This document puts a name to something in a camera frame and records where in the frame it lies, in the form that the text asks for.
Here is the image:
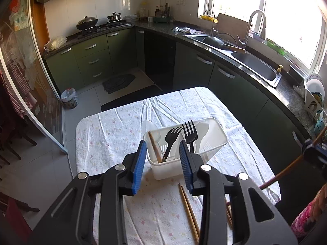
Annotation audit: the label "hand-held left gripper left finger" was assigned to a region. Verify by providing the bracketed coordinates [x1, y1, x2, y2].
[28, 140, 147, 245]

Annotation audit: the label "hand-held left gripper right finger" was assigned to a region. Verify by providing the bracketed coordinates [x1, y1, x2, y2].
[179, 140, 298, 245]

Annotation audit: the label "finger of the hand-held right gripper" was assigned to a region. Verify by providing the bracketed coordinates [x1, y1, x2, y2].
[305, 147, 327, 170]
[303, 140, 320, 157]

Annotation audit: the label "white plastic utensil holder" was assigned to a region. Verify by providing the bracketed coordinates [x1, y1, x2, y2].
[143, 117, 228, 180]

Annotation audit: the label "brown wooden chopstick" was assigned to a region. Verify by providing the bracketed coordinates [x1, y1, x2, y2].
[149, 131, 163, 163]
[261, 126, 327, 190]
[225, 201, 233, 229]

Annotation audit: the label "black plastic fork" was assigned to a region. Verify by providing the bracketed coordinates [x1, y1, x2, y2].
[182, 120, 198, 154]
[162, 126, 183, 162]

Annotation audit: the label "white plastic spoon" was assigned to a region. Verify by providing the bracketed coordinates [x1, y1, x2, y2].
[195, 121, 211, 146]

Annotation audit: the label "white dish rack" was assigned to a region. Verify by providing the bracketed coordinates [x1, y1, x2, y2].
[304, 82, 327, 120]

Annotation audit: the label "white floral tablecloth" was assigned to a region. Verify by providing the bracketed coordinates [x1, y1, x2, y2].
[75, 86, 281, 245]

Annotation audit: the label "white patterned plate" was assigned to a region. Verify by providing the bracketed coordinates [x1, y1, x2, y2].
[305, 73, 325, 100]

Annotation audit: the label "black floor mat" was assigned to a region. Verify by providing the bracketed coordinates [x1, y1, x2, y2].
[101, 85, 164, 111]

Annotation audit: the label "grey striped floor mat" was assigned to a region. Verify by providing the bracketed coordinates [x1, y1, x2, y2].
[102, 74, 136, 95]

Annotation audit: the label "steel kitchen sink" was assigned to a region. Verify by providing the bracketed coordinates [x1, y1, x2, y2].
[185, 33, 283, 88]

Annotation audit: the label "small trash bin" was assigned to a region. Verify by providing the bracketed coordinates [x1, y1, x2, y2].
[60, 88, 78, 109]

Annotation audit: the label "green sill containers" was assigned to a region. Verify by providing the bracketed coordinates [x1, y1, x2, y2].
[266, 39, 287, 55]

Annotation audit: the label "green base cabinets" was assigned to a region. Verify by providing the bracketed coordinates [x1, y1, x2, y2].
[45, 27, 315, 143]

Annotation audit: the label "red chair back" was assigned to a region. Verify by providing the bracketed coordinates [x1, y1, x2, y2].
[5, 199, 34, 245]

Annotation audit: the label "tall steel faucet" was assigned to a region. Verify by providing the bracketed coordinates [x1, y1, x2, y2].
[241, 10, 267, 53]

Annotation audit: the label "kitchen window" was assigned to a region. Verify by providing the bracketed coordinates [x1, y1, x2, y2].
[198, 0, 327, 74]

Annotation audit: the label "white dish rag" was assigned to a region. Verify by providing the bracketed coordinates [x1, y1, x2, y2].
[172, 26, 202, 35]

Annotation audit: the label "gas stove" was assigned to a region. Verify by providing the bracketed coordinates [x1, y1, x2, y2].
[78, 22, 132, 36]

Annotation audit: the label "red checked apron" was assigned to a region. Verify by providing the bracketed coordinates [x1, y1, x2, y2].
[0, 71, 34, 118]

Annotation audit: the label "small steel faucet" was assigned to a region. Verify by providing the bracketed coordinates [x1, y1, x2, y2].
[204, 10, 216, 35]

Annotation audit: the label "wooden cutting board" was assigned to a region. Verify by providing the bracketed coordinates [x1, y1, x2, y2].
[217, 13, 252, 35]

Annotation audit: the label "clear plastic bag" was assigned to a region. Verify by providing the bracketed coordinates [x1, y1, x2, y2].
[44, 36, 67, 51]

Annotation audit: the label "small black pot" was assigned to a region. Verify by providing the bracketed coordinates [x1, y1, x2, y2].
[107, 12, 122, 23]

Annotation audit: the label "black wok with lid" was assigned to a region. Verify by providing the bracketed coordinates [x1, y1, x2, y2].
[76, 16, 98, 30]

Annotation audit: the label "row of sauce bottles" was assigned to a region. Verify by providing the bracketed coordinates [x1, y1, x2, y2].
[155, 3, 171, 18]

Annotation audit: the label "sliding glass door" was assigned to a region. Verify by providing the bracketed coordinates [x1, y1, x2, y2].
[0, 0, 69, 154]

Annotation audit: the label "black pan with wooden handle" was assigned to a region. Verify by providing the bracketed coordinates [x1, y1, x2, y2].
[202, 36, 246, 54]

